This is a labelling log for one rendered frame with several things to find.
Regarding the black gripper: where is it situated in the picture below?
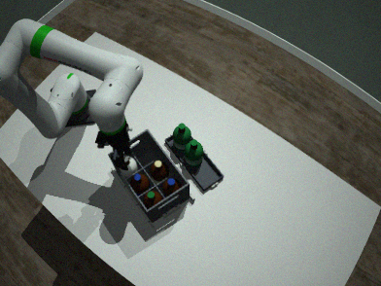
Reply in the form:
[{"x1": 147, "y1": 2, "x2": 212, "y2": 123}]
[{"x1": 108, "y1": 134, "x2": 132, "y2": 171}]

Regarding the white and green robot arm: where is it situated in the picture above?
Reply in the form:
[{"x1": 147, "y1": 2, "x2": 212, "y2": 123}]
[{"x1": 0, "y1": 18, "x2": 143, "y2": 149}]

